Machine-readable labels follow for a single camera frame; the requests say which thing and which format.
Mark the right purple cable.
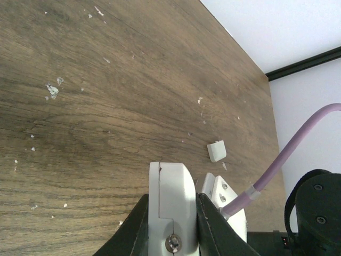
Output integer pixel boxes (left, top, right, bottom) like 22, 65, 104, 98
220, 103, 341, 221

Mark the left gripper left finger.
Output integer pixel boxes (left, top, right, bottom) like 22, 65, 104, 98
94, 194, 149, 256

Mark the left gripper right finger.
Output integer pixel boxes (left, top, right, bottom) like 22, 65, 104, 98
197, 194, 258, 256

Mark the white remote control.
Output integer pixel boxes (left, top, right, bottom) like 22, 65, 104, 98
148, 162, 200, 255

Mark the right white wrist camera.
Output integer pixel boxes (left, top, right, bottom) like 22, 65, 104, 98
195, 173, 248, 242

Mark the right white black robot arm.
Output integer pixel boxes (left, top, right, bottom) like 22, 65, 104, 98
247, 169, 340, 255

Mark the black aluminium frame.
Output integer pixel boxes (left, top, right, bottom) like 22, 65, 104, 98
265, 46, 341, 82

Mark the white battery cover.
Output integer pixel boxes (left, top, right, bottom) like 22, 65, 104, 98
207, 140, 227, 163

